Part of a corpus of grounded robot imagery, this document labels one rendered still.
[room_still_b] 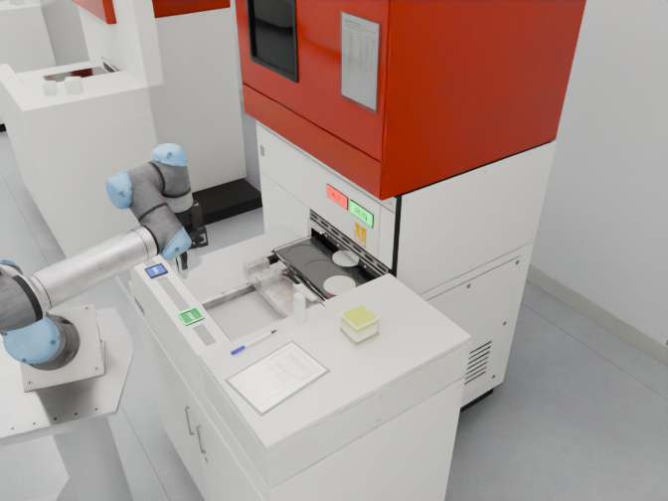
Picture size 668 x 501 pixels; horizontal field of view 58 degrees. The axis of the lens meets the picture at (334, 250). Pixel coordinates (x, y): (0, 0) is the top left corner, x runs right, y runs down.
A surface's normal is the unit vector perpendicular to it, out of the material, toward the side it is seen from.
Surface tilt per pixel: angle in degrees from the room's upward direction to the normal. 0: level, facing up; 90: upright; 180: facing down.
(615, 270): 90
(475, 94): 90
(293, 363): 0
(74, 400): 0
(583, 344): 0
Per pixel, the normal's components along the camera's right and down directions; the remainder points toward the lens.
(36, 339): 0.29, -0.08
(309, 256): 0.00, -0.83
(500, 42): 0.57, 0.46
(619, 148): -0.82, 0.32
